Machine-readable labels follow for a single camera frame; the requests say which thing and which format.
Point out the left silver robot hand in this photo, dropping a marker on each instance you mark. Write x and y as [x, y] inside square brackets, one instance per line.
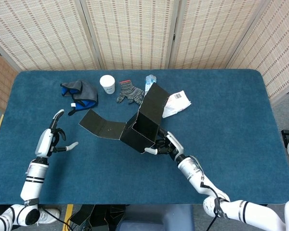
[44, 144]

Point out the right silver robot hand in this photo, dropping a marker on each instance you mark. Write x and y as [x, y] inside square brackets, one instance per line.
[174, 146]

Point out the black foldable cardboard box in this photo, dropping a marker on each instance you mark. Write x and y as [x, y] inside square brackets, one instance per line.
[147, 125]

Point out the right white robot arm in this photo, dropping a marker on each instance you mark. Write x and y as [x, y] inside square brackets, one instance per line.
[195, 173]

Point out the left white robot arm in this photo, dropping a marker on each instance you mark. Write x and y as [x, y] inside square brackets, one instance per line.
[33, 183]

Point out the blue carpeted table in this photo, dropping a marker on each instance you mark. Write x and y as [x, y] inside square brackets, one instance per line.
[207, 144]

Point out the white plastic package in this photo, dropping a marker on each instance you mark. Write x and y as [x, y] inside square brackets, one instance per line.
[180, 103]

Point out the grey and blue cloth bag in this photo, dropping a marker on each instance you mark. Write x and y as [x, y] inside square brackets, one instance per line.
[86, 91]

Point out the striped knit glove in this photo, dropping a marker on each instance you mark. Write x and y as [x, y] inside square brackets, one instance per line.
[130, 92]

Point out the clear plastic water bottle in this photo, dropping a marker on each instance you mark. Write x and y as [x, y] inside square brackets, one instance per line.
[149, 80]

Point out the blue grey padded seat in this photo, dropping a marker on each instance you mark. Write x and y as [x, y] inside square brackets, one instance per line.
[159, 219]

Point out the brown woven screen panel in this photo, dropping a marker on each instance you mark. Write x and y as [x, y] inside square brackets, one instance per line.
[0, 79]

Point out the white paper cup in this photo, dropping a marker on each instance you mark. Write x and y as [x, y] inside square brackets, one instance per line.
[107, 84]

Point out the black cardboard sheet stack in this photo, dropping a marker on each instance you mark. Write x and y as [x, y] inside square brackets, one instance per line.
[98, 216]

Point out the beige woven screen panel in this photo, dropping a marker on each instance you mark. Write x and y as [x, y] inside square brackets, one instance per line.
[132, 31]
[38, 31]
[207, 31]
[279, 48]

